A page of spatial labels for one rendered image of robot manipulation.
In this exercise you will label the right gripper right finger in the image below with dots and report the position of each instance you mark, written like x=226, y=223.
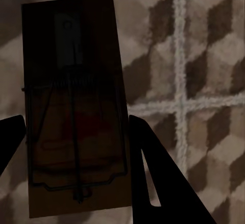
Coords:
x=179, y=202

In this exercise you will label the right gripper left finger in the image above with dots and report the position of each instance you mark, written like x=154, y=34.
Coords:
x=12, y=133

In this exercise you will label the mousetrap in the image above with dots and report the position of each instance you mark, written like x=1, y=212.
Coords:
x=77, y=123

